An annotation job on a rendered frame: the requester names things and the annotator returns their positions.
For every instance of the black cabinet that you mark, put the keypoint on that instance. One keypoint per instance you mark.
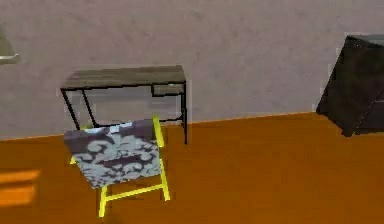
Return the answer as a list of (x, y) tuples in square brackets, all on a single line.
[(356, 83)]

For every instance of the yellow chair with patterned seat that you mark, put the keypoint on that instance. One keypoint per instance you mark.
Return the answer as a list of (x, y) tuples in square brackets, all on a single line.
[(116, 153)]

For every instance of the wooden desk with black frame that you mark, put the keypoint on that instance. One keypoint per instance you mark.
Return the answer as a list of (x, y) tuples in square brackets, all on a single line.
[(126, 76)]

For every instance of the grey window sill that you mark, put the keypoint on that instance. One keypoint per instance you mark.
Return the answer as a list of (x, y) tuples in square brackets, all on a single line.
[(6, 53)]

